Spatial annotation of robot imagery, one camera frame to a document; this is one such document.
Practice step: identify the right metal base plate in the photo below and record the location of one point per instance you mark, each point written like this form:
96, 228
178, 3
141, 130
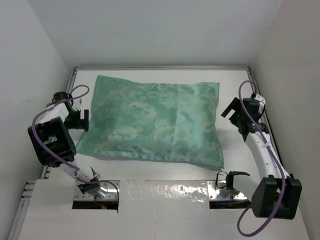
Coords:
222, 194

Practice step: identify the light blue pillowcase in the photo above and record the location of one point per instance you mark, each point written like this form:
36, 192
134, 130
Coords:
159, 122

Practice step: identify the metal base plate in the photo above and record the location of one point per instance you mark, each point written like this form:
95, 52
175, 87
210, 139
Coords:
107, 191
222, 194

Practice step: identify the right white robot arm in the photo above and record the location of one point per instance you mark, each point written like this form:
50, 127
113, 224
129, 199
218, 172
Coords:
277, 189

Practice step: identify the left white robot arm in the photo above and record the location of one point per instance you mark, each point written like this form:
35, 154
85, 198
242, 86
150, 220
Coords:
54, 146

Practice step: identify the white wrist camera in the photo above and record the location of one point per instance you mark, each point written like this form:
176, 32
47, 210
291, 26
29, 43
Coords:
262, 102
77, 104

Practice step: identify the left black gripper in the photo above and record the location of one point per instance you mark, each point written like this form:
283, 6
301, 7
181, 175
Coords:
80, 123

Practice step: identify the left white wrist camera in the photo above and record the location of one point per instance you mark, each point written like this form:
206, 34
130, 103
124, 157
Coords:
77, 104

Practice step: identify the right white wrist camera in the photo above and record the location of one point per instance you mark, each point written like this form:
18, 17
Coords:
262, 102

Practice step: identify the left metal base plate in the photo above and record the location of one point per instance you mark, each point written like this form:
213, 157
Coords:
107, 191

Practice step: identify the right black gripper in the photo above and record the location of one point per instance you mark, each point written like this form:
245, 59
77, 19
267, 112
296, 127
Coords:
234, 105

